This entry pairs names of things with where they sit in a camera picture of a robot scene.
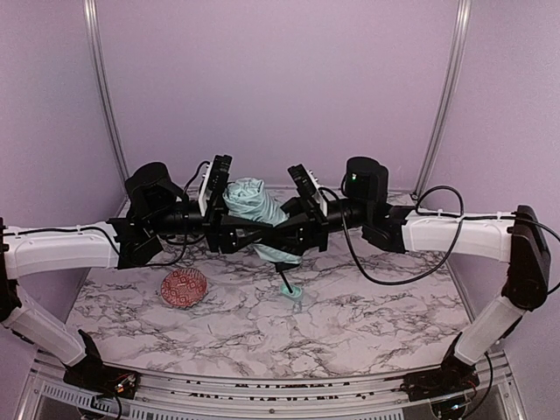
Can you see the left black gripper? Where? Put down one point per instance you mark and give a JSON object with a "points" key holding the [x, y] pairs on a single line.
{"points": [[214, 228]]}

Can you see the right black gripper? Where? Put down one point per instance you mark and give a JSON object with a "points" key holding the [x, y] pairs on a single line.
{"points": [[317, 225]]}

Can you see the mint green folding umbrella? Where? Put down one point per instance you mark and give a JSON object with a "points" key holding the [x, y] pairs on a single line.
{"points": [[248, 199]]}

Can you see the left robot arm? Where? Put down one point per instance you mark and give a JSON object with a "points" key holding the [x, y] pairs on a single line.
{"points": [[157, 208]]}

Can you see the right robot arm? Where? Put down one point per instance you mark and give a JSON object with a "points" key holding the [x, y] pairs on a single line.
{"points": [[517, 239]]}

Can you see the red patterned bowl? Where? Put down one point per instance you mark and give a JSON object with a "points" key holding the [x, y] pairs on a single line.
{"points": [[183, 288]]}

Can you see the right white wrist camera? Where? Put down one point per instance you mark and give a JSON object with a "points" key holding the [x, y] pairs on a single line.
{"points": [[310, 196]]}

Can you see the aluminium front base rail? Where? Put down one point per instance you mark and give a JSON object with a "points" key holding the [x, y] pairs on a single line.
{"points": [[161, 395]]}

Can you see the left aluminium frame post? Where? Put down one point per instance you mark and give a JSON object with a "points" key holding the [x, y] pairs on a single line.
{"points": [[100, 72]]}

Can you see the aluminium frame post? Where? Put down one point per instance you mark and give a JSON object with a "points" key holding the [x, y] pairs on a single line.
{"points": [[100, 72], [451, 81]]}

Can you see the right aluminium frame post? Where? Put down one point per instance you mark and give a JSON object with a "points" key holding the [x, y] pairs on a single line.
{"points": [[451, 81]]}

